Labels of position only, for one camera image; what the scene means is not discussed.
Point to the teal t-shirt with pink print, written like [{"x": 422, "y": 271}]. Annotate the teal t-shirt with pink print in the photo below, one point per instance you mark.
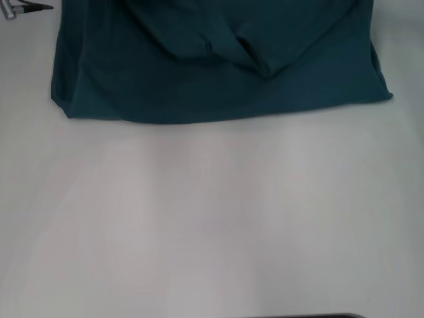
[{"x": 215, "y": 66}]

